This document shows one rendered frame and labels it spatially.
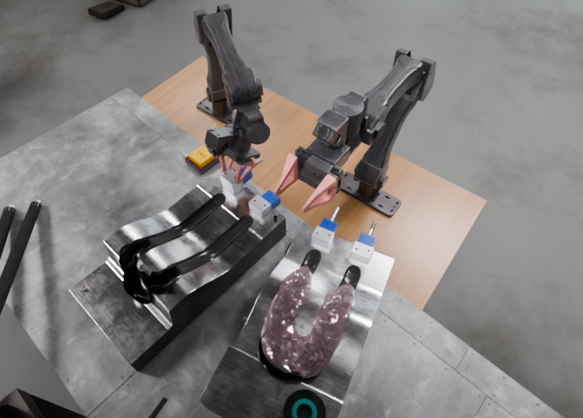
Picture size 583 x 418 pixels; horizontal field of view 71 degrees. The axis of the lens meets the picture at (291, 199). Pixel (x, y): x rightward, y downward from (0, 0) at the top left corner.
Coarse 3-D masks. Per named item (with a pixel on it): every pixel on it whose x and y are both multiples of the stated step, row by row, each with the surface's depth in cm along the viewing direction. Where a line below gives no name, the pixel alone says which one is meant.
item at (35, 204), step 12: (36, 204) 119; (36, 216) 117; (24, 228) 111; (24, 240) 108; (12, 252) 104; (12, 264) 101; (0, 276) 99; (12, 276) 100; (0, 288) 95; (0, 300) 93
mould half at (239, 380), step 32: (288, 256) 106; (384, 256) 106; (320, 288) 98; (256, 320) 94; (352, 320) 92; (256, 352) 90; (352, 352) 89; (224, 384) 83; (256, 384) 83; (288, 384) 83; (320, 384) 86; (224, 416) 85; (256, 416) 79
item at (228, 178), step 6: (258, 162) 117; (228, 168) 113; (222, 174) 111; (228, 174) 111; (234, 174) 111; (240, 174) 113; (246, 174) 113; (222, 180) 112; (228, 180) 110; (234, 180) 110; (246, 180) 114; (228, 186) 112; (234, 186) 111; (240, 186) 113; (234, 192) 112
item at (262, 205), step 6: (270, 192) 112; (258, 198) 109; (264, 198) 111; (270, 198) 111; (276, 198) 111; (252, 204) 108; (258, 204) 108; (264, 204) 108; (270, 204) 108; (276, 204) 111; (252, 210) 110; (258, 210) 107; (264, 210) 107; (270, 210) 110; (264, 216) 109
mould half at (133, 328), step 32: (192, 192) 114; (224, 192) 114; (160, 224) 107; (224, 224) 108; (256, 224) 108; (160, 256) 98; (224, 256) 103; (256, 256) 108; (96, 288) 100; (192, 288) 93; (224, 288) 104; (96, 320) 95; (128, 320) 95; (160, 320) 95; (192, 320) 101; (128, 352) 91
